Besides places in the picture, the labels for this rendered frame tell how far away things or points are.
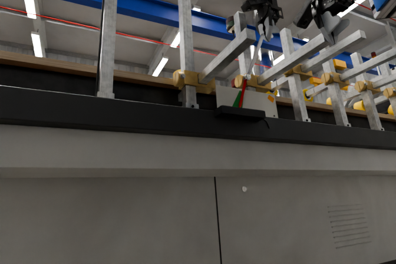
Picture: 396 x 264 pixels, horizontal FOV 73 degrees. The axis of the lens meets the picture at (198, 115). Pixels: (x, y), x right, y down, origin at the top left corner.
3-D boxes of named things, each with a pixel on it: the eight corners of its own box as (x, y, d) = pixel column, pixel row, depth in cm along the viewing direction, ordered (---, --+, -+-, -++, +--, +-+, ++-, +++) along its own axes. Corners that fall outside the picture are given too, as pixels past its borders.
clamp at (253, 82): (271, 89, 102) (270, 77, 103) (243, 84, 96) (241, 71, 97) (262, 95, 106) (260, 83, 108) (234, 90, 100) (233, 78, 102)
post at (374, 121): (385, 139, 127) (360, 52, 142) (381, 139, 125) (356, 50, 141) (378, 141, 130) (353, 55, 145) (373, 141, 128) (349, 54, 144)
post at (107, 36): (114, 100, 73) (120, -27, 87) (95, 98, 71) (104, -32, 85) (111, 106, 77) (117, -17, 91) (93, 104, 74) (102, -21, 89)
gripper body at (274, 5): (284, 19, 104) (279, -6, 108) (267, 13, 100) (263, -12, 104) (271, 30, 110) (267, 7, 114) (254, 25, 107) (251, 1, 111)
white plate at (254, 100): (279, 119, 98) (274, 94, 101) (218, 112, 87) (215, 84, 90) (277, 119, 99) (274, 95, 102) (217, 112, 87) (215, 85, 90)
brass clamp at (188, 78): (216, 88, 89) (215, 74, 91) (179, 81, 83) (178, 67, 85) (208, 95, 94) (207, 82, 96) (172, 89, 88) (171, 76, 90)
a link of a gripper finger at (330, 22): (342, 32, 68) (333, 2, 71) (322, 44, 73) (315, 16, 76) (349, 34, 69) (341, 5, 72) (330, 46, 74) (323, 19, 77)
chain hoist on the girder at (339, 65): (350, 81, 559) (345, 61, 575) (339, 79, 545) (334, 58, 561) (340, 86, 582) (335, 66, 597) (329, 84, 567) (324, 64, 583)
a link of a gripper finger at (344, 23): (349, 34, 69) (341, 5, 72) (330, 46, 74) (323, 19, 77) (357, 37, 71) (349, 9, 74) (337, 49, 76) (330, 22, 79)
